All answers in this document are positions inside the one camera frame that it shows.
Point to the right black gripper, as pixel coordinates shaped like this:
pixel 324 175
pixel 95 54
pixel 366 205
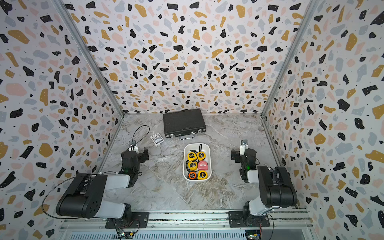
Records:
pixel 235 155

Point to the white plastic storage tray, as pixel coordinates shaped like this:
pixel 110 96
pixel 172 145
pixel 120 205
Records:
pixel 195 148

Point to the yellow tape measure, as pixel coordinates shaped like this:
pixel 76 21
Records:
pixel 191 166
pixel 202 175
pixel 201 155
pixel 192 156

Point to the pink tape measure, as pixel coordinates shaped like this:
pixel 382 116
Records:
pixel 203 166

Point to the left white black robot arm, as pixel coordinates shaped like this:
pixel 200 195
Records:
pixel 84 196

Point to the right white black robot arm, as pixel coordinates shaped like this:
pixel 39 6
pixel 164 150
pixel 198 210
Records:
pixel 276 190

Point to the orange black tape measure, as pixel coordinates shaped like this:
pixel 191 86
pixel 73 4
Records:
pixel 192 175

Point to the black hard carrying case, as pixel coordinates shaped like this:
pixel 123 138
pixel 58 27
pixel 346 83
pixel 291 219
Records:
pixel 184 123

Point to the small playing card pack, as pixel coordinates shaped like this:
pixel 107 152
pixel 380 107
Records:
pixel 157 139

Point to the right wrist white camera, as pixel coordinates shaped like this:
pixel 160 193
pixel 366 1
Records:
pixel 243 146

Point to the wrist white camera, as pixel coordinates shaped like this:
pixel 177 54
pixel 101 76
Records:
pixel 243 146
pixel 133 146

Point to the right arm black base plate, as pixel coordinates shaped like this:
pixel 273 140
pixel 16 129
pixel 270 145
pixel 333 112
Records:
pixel 249 219

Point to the aluminium front rail frame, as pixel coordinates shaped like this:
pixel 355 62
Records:
pixel 283 224

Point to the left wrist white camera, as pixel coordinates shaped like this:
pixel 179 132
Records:
pixel 133 146

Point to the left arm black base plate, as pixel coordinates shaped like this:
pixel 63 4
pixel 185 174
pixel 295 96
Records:
pixel 136 220

